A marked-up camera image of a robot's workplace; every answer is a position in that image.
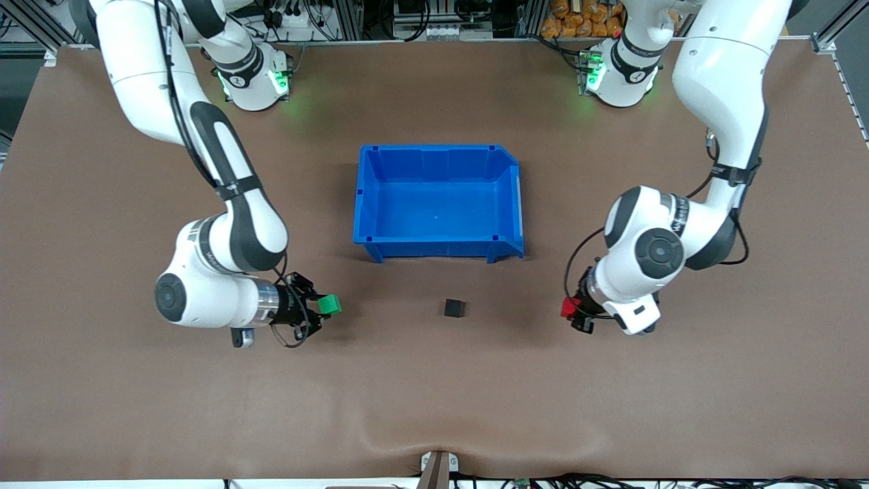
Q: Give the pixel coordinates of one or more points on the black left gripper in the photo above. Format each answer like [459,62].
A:
[582,299]

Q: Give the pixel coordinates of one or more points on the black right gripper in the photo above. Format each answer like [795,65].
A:
[293,303]

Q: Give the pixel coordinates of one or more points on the red cube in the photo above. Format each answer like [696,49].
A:
[569,308]

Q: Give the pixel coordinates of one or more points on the green cube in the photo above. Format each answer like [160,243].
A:
[330,304]

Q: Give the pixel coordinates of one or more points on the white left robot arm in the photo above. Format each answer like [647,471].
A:
[652,255]

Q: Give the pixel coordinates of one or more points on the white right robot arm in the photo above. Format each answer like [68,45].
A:
[217,292]

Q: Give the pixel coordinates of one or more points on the black cube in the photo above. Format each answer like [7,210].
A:
[454,308]

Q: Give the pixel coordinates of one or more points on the brown table mat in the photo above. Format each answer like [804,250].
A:
[434,380]

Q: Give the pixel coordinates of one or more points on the blue plastic storage bin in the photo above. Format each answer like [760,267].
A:
[434,204]

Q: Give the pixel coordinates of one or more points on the white power strip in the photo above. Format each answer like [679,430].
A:
[292,27]

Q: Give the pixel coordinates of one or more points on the orange bag pile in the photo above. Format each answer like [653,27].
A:
[584,20]

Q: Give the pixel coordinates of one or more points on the metal clamp bracket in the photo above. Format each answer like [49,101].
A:
[438,468]

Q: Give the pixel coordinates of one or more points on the metal table corner bracket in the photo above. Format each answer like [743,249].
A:
[823,44]
[50,57]

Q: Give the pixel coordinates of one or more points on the aluminium frame profile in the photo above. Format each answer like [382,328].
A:
[34,20]
[842,20]

